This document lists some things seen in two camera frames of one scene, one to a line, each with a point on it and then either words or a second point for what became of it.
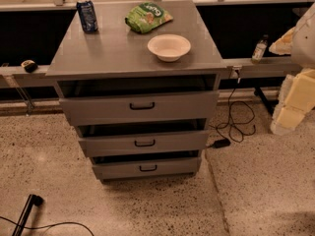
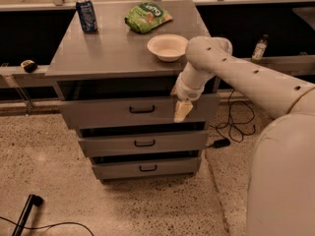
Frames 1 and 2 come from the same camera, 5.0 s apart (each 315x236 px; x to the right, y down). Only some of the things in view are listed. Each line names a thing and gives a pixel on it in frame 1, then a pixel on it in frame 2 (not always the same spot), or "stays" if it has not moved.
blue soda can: (88, 15) stays
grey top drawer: (171, 107) stays
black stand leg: (33, 200) stays
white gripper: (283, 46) to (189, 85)
